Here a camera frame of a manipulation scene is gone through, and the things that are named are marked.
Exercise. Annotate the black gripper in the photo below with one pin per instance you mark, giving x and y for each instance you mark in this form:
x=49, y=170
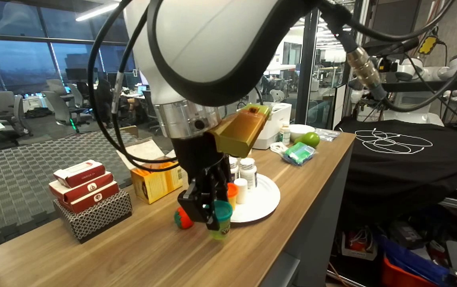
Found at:
x=208, y=173

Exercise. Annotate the teal-lid green dough tub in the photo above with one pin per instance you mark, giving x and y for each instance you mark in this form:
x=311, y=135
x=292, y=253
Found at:
x=222, y=213

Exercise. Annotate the red toy strawberry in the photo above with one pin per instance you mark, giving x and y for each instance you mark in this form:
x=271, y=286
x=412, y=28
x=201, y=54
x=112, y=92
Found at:
x=182, y=219

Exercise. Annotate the white blue-label pill bottle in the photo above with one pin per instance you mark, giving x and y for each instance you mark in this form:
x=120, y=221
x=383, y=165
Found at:
x=248, y=170

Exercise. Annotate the small plain white bottle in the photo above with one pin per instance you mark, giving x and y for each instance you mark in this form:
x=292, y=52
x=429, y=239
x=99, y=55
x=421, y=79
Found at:
x=243, y=188

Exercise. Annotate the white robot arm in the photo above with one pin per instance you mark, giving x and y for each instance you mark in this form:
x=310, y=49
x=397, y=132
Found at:
x=198, y=57

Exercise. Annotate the white paper plate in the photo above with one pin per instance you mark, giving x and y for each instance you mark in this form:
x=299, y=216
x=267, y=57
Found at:
x=257, y=203

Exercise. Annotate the open yellow cardboard box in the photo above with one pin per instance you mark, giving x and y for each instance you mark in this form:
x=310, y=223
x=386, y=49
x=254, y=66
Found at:
x=158, y=184

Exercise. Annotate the lower red box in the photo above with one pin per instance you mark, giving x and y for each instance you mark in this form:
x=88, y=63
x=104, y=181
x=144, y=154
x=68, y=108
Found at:
x=92, y=200

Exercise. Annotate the white appliance with lid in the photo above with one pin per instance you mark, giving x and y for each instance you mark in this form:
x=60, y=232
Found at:
x=279, y=117

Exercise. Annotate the green teal snack packet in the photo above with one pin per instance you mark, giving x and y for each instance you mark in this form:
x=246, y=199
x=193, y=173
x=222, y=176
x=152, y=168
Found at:
x=299, y=154

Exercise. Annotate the white bowl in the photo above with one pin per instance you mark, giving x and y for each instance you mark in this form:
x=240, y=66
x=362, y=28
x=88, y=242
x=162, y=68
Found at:
x=297, y=132

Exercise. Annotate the top red box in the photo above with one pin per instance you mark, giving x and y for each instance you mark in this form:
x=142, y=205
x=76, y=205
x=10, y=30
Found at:
x=80, y=173

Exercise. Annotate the green apple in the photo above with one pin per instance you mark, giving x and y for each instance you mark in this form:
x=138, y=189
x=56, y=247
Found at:
x=311, y=140

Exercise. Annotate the black cloth covered table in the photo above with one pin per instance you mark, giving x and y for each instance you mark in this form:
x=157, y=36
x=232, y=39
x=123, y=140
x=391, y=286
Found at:
x=399, y=168

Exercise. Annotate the red storage bin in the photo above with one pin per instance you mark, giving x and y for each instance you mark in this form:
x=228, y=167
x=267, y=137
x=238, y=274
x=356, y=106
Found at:
x=396, y=277

